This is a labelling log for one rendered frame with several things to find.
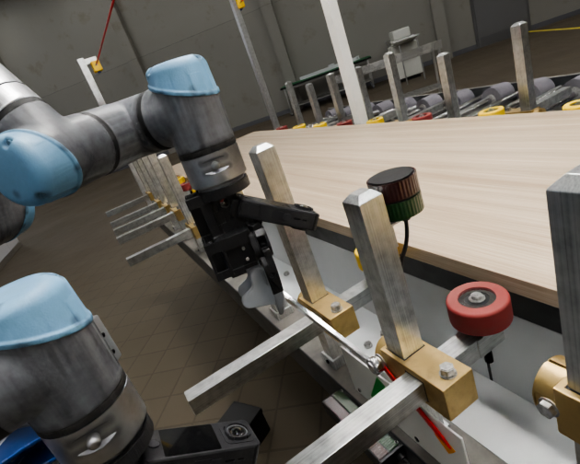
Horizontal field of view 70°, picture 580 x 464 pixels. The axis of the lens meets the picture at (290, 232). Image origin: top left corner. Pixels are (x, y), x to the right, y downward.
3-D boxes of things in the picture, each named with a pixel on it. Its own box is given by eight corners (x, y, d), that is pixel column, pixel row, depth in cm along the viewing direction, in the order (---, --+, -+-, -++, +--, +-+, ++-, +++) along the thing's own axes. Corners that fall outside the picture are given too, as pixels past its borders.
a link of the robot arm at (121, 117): (42, 123, 49) (110, 98, 45) (106, 105, 59) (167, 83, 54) (75, 185, 52) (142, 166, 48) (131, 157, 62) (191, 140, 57)
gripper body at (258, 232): (215, 267, 61) (183, 191, 57) (269, 245, 62) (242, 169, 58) (220, 287, 54) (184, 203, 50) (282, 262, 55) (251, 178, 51)
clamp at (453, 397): (450, 423, 50) (443, 391, 48) (378, 369, 61) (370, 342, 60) (482, 396, 52) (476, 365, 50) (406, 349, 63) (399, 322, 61)
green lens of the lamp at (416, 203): (398, 226, 48) (393, 208, 47) (365, 217, 53) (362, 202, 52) (435, 203, 50) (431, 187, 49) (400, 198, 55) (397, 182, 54)
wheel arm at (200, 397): (198, 420, 66) (187, 400, 64) (192, 408, 69) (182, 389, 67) (400, 286, 81) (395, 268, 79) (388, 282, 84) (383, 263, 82)
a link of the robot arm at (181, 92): (162, 69, 54) (216, 48, 50) (194, 150, 58) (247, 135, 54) (122, 76, 47) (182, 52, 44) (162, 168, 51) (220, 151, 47)
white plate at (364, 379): (473, 495, 53) (459, 440, 49) (353, 389, 76) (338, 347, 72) (476, 492, 53) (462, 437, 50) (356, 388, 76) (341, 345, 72)
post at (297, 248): (339, 375, 83) (254, 148, 66) (330, 366, 86) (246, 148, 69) (353, 365, 84) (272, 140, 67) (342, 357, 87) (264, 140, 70)
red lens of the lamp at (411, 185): (392, 206, 47) (388, 189, 46) (361, 200, 52) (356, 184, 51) (430, 184, 49) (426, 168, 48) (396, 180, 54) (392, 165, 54)
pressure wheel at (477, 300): (495, 390, 54) (481, 320, 50) (447, 363, 61) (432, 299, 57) (534, 357, 57) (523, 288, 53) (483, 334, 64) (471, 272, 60)
